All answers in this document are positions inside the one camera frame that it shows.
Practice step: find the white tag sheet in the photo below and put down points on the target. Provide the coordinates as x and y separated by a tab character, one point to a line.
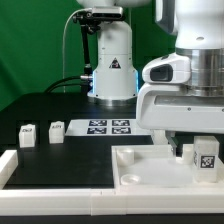
105	127

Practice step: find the black camera on stand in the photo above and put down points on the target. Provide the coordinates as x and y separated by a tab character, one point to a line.
90	20

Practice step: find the white U-shaped fence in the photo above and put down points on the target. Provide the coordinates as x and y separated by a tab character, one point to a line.
115	201

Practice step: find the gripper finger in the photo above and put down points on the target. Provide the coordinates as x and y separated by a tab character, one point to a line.
171	137

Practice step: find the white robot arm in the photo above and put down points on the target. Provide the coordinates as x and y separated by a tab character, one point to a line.
199	27

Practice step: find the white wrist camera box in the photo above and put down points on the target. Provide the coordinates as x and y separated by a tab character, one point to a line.
171	69

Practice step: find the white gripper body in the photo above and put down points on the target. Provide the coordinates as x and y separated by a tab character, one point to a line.
168	107

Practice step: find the white square tabletop part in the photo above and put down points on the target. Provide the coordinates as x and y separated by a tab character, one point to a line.
156	166

